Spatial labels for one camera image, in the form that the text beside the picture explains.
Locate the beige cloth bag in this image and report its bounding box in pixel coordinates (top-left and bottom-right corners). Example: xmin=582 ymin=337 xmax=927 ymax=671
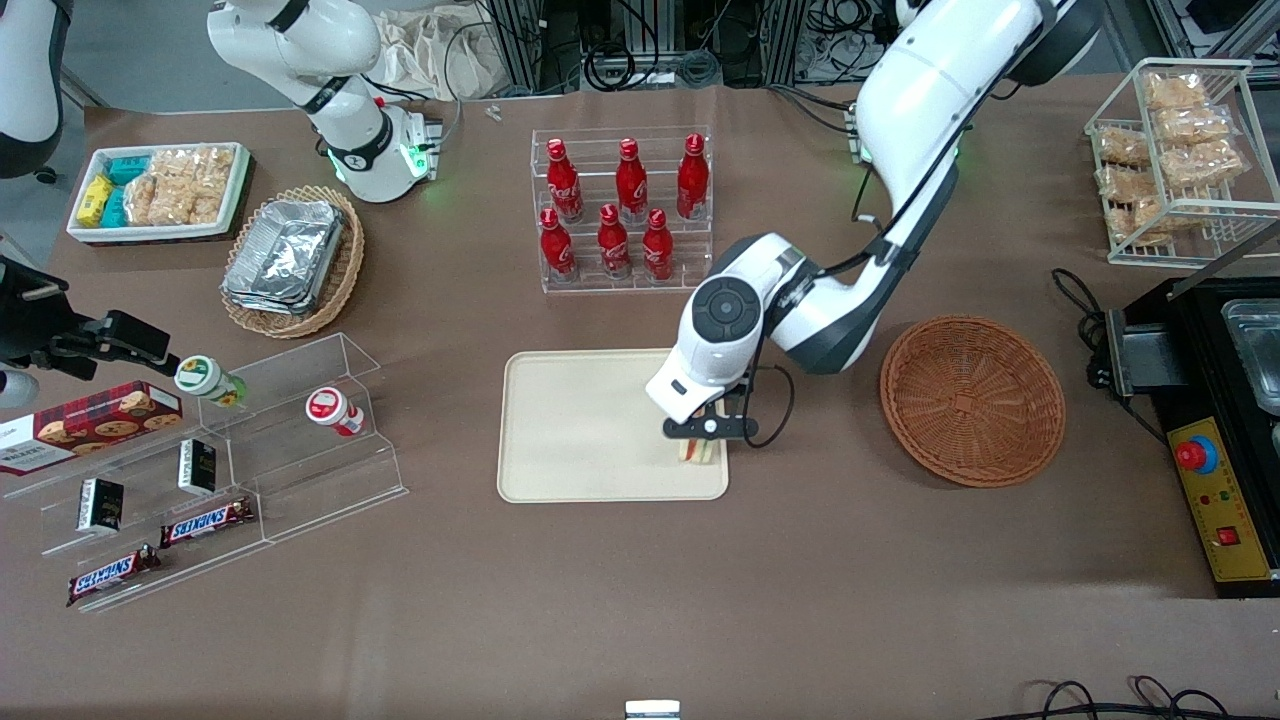
xmin=372 ymin=8 xmax=506 ymax=102

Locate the black floor cable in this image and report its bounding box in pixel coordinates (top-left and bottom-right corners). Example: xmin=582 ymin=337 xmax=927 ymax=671
xmin=1000 ymin=676 xmax=1233 ymax=720

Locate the black right base cable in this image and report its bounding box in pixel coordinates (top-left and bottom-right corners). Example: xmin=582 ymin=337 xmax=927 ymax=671
xmin=372 ymin=18 xmax=501 ymax=153

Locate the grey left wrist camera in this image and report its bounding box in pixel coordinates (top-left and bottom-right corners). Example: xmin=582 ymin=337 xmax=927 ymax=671
xmin=662 ymin=412 xmax=762 ymax=444

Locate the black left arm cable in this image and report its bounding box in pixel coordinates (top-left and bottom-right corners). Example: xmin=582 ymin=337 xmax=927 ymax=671
xmin=742 ymin=150 xmax=963 ymax=449

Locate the black left base cable bundle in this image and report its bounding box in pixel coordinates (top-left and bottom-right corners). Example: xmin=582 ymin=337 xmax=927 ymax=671
xmin=768 ymin=82 xmax=863 ymax=137

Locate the Snickers chocolate bar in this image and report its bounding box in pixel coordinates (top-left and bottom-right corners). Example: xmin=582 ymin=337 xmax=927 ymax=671
xmin=66 ymin=544 xmax=164 ymax=609
xmin=159 ymin=496 xmax=257 ymax=550

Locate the black appliance cable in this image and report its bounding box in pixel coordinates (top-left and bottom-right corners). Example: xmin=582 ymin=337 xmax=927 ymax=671
xmin=1050 ymin=267 xmax=1171 ymax=447

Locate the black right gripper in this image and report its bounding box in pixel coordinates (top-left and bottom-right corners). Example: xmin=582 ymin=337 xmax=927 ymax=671
xmin=0 ymin=257 xmax=183 ymax=381

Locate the round brown wicker basket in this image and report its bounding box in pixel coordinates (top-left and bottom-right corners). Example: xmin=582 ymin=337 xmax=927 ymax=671
xmin=879 ymin=315 xmax=1068 ymax=490

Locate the metal pan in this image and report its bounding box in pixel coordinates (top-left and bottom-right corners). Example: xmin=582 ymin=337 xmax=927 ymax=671
xmin=1220 ymin=297 xmax=1280 ymax=417

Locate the beige plastic tray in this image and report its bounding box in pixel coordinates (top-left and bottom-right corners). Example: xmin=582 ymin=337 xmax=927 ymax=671
xmin=496 ymin=346 xmax=731 ymax=504

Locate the aluminium foil container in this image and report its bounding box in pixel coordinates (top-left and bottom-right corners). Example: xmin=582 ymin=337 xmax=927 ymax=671
xmin=224 ymin=198 xmax=347 ymax=309
xmin=221 ymin=282 xmax=319 ymax=318

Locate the clear acrylic stepped shelf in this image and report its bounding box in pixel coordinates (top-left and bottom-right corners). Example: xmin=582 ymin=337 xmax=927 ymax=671
xmin=196 ymin=332 xmax=410 ymax=547
xmin=0 ymin=388 xmax=269 ymax=614

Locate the yellow emergency stop control box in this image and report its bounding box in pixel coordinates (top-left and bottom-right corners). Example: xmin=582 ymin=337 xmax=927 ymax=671
xmin=1167 ymin=416 xmax=1278 ymax=584

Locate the red plaid cookie box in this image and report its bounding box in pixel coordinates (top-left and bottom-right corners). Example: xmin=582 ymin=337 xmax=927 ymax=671
xmin=0 ymin=380 xmax=185 ymax=477

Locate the yellow snack packet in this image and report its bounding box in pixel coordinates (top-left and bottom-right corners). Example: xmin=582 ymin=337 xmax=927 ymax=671
xmin=76 ymin=175 xmax=115 ymax=229

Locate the black background cable bundle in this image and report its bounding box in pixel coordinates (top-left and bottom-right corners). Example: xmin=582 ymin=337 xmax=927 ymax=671
xmin=540 ymin=0 xmax=781 ymax=93

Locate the clear acrylic bottle rack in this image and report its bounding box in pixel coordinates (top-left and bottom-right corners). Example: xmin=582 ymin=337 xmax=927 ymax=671
xmin=529 ymin=126 xmax=715 ymax=295

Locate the red cola bottle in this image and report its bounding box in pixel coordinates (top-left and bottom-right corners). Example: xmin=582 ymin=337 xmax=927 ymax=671
xmin=614 ymin=137 xmax=649 ymax=225
xmin=596 ymin=203 xmax=633 ymax=281
xmin=676 ymin=132 xmax=711 ymax=222
xmin=539 ymin=206 xmax=578 ymax=283
xmin=641 ymin=207 xmax=676 ymax=283
xmin=545 ymin=137 xmax=586 ymax=225

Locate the oval tan wicker basket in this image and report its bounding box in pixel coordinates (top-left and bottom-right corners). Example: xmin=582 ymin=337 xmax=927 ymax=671
xmin=219 ymin=184 xmax=367 ymax=340

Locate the clear rice cracker bag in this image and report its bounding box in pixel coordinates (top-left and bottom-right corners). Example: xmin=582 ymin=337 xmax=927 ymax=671
xmin=124 ymin=172 xmax=167 ymax=227
xmin=152 ymin=148 xmax=205 ymax=227
xmin=196 ymin=146 xmax=239 ymax=225

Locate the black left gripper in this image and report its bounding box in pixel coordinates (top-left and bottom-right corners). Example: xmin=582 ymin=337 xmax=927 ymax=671
xmin=675 ymin=378 xmax=751 ymax=465

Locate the grey black box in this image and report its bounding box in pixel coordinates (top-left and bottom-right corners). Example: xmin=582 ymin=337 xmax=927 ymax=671
xmin=1104 ymin=309 xmax=1193 ymax=399

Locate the white metal rail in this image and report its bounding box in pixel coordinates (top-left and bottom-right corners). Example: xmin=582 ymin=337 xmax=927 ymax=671
xmin=1164 ymin=222 xmax=1280 ymax=303

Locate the small black box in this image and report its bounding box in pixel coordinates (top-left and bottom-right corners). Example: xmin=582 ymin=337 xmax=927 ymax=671
xmin=177 ymin=437 xmax=219 ymax=498
xmin=77 ymin=477 xmax=126 ymax=534

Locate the white rectangular snack tray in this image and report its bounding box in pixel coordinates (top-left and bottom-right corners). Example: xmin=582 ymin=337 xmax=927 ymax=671
xmin=65 ymin=141 xmax=252 ymax=245

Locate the green-lid small bottle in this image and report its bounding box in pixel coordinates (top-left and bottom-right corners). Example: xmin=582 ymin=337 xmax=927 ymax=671
xmin=174 ymin=355 xmax=249 ymax=409

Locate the black appliance base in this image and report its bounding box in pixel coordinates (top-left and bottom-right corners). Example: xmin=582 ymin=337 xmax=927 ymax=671
xmin=1120 ymin=274 xmax=1280 ymax=602

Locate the white wire rack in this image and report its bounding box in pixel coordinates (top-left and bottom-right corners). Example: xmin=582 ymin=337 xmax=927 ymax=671
xmin=1084 ymin=57 xmax=1280 ymax=269

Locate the aluminium frame post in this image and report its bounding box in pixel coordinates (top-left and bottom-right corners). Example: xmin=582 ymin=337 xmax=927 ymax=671
xmin=778 ymin=0 xmax=809 ymax=85
xmin=488 ymin=0 xmax=547 ymax=97

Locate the red-lid small bottle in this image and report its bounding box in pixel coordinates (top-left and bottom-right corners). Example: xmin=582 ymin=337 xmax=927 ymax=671
xmin=304 ymin=386 xmax=367 ymax=439

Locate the clear fried snack bag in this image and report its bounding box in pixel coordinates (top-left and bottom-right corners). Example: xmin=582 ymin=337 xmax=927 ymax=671
xmin=1160 ymin=140 xmax=1247 ymax=191
xmin=1156 ymin=106 xmax=1233 ymax=147
xmin=1144 ymin=72 xmax=1209 ymax=113
xmin=1096 ymin=126 xmax=1153 ymax=168
xmin=1110 ymin=198 xmax=1197 ymax=247
xmin=1098 ymin=166 xmax=1161 ymax=206

